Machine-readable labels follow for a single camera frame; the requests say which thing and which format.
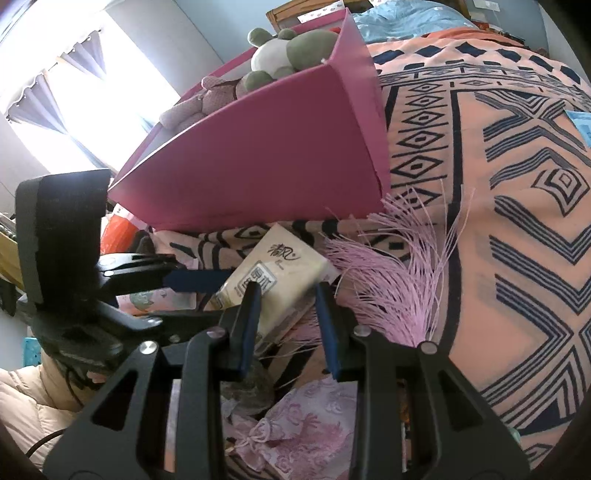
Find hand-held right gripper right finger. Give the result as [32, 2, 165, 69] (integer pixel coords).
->
[314, 281, 532, 480]

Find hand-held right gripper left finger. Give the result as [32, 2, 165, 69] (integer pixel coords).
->
[41, 281, 264, 480]

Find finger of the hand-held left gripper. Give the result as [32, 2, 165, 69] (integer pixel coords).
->
[97, 251, 236, 296]
[99, 299, 234, 346]

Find cream tissue packet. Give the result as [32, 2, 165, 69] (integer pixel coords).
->
[210, 224, 342, 342]

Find pink tassel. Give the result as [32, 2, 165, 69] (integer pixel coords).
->
[318, 180, 476, 361]

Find pink drawstring pouch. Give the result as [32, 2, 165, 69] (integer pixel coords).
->
[226, 378, 358, 480]

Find pink cardboard box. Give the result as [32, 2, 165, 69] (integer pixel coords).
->
[107, 7, 393, 230]

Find orange plastic bag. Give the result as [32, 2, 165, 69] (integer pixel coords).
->
[102, 203, 153, 259]

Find grey curtains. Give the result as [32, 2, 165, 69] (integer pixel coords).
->
[7, 74, 109, 171]

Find beige down jacket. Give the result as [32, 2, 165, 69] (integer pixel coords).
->
[0, 351, 121, 467]

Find pinkish brown bear plush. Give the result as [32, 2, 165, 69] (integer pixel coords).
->
[159, 76, 245, 130]

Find purple curtain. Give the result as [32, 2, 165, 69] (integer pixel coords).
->
[58, 28, 153, 134]

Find orange patterned blanket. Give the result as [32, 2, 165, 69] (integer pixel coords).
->
[152, 34, 591, 480]

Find green frog plush toy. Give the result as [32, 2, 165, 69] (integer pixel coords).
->
[235, 27, 340, 97]

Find wooden headboard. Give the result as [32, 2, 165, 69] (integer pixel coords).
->
[265, 6, 306, 29]

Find white printed pillow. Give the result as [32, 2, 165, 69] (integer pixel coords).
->
[298, 7, 346, 25]

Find blue duvet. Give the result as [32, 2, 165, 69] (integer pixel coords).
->
[351, 2, 476, 44]

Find blue face mask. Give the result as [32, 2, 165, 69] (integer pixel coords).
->
[564, 110, 591, 148]

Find orange garment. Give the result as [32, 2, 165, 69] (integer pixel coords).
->
[425, 25, 522, 47]

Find black cable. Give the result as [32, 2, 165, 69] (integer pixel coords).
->
[23, 362, 95, 457]

